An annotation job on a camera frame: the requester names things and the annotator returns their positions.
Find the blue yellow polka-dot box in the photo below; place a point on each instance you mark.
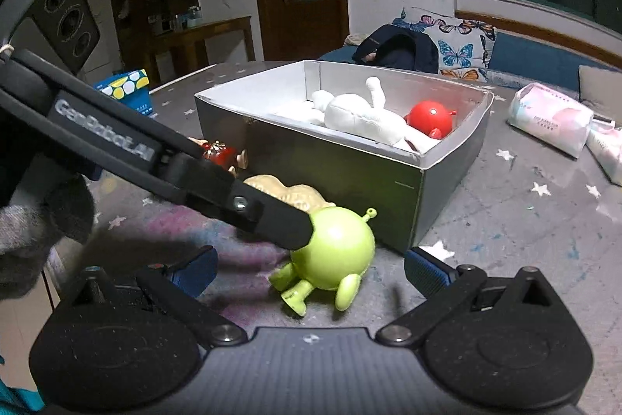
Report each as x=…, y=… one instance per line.
x=129, y=87

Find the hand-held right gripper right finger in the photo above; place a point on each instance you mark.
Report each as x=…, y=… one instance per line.
x=427, y=271

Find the grey cardboard box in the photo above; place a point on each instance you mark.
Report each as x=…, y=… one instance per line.
x=316, y=181

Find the green round alien toy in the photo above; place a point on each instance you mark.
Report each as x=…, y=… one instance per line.
x=340, y=249

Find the grey star printed blanket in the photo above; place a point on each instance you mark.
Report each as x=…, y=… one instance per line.
x=510, y=225

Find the pink white tissue pack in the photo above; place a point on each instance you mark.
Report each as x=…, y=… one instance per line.
x=607, y=147
x=549, y=118

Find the white plush toy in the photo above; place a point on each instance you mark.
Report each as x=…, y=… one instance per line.
x=350, y=113

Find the butterfly print pillow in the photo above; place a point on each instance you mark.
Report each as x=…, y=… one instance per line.
x=461, y=50

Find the wooden side table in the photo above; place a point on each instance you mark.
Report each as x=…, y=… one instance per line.
x=204, y=31

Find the beige cushion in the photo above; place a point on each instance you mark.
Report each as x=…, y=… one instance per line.
x=602, y=87

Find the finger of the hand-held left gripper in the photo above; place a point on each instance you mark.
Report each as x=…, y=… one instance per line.
x=272, y=220

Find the blue sofa cushion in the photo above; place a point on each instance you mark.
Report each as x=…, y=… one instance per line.
x=534, y=55

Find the dark backpack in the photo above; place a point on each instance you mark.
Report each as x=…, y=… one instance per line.
x=398, y=48

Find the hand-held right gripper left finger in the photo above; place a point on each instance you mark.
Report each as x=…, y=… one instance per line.
x=194, y=273

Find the teal cloth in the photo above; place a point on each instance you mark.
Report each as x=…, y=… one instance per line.
x=14, y=398

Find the beige toy figure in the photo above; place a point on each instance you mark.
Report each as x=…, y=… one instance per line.
x=291, y=195

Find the red round toy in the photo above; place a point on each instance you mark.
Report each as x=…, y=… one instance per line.
x=427, y=116

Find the red brown toy figure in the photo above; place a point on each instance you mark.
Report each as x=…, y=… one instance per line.
x=221, y=157

